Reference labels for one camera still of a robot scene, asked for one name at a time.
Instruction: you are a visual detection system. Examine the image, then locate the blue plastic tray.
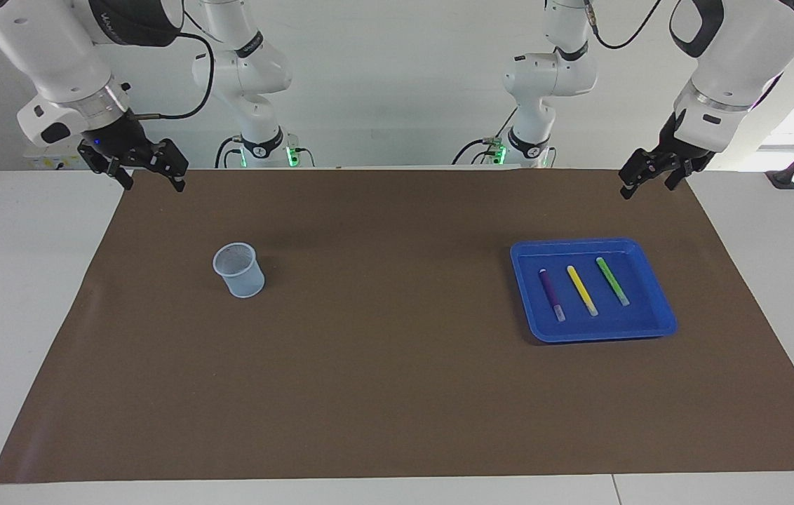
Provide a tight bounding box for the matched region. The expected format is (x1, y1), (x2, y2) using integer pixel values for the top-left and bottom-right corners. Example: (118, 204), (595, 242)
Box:
(509, 237), (679, 344)

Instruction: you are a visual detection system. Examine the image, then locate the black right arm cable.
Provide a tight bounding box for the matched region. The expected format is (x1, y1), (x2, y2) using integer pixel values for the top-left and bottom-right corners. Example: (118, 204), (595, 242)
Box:
(132, 29), (215, 121)

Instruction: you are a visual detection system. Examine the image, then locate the translucent mesh pen cup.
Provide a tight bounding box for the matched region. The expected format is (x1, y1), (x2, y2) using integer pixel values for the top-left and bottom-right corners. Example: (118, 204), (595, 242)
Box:
(212, 242), (266, 299)

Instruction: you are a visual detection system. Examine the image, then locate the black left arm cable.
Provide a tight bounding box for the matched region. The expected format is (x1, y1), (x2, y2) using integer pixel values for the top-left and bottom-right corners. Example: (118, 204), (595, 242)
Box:
(583, 0), (664, 51)

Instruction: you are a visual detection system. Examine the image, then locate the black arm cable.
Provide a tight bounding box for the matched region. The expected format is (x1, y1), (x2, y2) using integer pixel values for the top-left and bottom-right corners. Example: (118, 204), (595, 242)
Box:
(132, 29), (215, 121)
(583, 0), (664, 51)

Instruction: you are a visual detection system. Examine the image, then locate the black base cable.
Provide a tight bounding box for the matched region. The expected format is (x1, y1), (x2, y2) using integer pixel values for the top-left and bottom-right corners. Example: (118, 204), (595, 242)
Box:
(452, 105), (517, 166)
(215, 135), (243, 169)

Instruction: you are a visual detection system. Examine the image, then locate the brown table mat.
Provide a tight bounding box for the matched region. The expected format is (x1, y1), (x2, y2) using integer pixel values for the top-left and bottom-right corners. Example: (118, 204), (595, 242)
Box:
(0, 168), (794, 485)

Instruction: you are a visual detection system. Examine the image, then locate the yellow pen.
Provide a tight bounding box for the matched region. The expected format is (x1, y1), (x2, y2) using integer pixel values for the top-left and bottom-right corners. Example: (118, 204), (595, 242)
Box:
(566, 265), (599, 317)

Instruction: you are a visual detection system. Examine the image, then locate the purple pen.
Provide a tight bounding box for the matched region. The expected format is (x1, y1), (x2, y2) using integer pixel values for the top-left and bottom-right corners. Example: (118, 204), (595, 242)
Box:
(538, 269), (567, 323)

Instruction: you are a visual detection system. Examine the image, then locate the green pen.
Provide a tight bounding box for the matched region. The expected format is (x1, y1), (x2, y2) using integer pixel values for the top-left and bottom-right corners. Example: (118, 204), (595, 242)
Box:
(595, 257), (631, 307)

